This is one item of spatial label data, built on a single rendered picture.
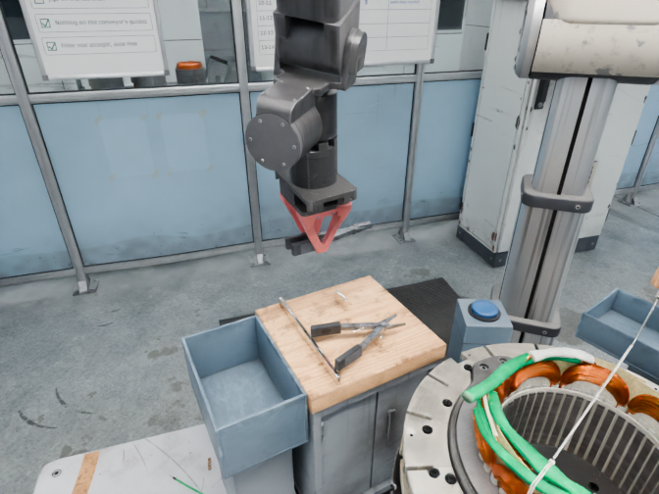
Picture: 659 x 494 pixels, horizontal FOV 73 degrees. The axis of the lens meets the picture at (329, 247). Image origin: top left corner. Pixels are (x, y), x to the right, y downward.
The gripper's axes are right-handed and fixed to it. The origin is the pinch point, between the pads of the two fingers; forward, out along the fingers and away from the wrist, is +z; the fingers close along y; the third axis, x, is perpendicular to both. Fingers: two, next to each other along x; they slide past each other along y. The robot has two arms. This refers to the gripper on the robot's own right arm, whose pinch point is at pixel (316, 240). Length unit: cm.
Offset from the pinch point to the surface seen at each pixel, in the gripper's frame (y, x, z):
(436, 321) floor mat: -78, 103, 128
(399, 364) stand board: 14.9, 3.9, 11.1
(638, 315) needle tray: 22, 44, 15
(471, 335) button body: 11.4, 20.1, 17.3
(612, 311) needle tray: 18, 43, 17
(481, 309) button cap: 9.8, 23.2, 14.5
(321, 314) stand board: 1.4, -0.4, 11.8
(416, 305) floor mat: -94, 102, 129
